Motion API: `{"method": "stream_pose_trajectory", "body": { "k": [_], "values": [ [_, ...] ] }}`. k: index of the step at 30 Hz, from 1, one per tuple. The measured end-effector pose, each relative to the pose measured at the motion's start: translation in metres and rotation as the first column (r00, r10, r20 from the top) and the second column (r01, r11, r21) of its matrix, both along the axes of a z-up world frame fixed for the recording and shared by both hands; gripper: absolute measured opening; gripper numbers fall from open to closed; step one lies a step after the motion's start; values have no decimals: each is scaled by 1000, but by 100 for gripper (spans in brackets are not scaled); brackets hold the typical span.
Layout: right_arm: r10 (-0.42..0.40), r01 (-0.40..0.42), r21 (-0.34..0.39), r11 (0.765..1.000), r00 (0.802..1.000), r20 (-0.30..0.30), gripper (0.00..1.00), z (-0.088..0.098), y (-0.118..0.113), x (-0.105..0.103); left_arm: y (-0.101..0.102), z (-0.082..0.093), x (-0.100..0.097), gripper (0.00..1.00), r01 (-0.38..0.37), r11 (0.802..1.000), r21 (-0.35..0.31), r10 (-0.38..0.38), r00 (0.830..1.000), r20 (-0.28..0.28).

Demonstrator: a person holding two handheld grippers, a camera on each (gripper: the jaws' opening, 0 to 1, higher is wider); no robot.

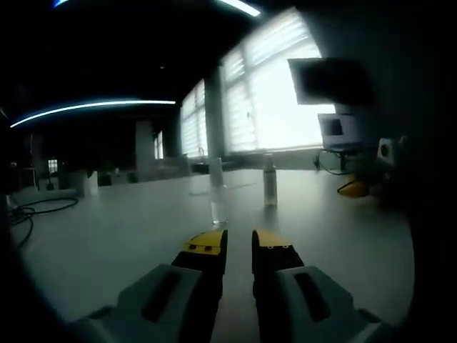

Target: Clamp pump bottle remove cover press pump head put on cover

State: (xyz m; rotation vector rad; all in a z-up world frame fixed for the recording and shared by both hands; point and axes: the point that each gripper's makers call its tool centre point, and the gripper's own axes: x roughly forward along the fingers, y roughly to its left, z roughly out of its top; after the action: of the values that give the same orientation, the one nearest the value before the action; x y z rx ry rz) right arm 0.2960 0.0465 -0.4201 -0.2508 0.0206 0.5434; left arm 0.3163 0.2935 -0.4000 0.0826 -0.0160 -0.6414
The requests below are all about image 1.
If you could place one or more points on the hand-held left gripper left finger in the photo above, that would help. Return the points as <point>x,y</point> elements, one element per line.
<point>168,286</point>

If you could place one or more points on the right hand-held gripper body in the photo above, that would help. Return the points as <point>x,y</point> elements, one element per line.
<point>387,150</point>

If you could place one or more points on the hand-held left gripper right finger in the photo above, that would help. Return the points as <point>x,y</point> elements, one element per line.
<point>307,289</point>

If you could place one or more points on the small labelled pump bottle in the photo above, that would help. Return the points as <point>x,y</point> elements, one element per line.
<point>270,186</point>

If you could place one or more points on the clear plastic test tube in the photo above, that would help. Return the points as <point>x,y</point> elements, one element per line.
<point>219,209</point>

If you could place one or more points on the clear pump bottle cover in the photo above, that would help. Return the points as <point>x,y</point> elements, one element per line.
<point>216,170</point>

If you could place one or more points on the monitor stand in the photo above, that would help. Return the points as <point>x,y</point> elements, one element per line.
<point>341,159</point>

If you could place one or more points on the small lit monitor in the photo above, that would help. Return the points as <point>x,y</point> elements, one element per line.
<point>337,129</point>

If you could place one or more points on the dark monitor screen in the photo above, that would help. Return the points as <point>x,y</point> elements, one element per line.
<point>323,80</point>

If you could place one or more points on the large window blind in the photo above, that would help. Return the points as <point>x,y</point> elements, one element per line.
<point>275,93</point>

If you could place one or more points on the white plant pot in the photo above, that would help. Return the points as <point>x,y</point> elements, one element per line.
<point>88,183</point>

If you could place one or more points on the narrow window blind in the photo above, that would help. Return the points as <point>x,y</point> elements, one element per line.
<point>194,121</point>

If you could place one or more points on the long ceiling strip light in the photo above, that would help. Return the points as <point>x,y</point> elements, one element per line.
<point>89,107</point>

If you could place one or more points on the short ceiling strip light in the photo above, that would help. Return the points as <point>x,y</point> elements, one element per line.
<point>241,7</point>

